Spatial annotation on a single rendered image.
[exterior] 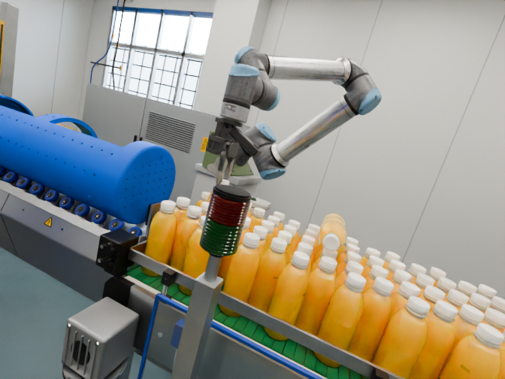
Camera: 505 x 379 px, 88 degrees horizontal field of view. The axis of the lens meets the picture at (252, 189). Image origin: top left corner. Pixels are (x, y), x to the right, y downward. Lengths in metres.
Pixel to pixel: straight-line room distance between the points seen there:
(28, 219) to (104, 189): 0.39
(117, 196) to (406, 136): 3.09
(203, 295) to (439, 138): 3.23
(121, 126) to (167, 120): 0.73
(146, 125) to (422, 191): 3.16
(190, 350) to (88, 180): 0.62
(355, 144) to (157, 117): 2.32
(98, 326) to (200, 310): 0.31
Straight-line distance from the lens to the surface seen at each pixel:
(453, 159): 3.49
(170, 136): 2.95
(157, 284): 0.80
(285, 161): 1.48
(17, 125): 1.25
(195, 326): 0.51
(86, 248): 1.02
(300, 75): 1.16
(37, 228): 1.19
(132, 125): 3.39
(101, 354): 0.73
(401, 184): 3.43
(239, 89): 0.83
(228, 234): 0.40
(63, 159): 1.03
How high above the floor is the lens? 1.35
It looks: 11 degrees down
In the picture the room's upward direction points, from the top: 16 degrees clockwise
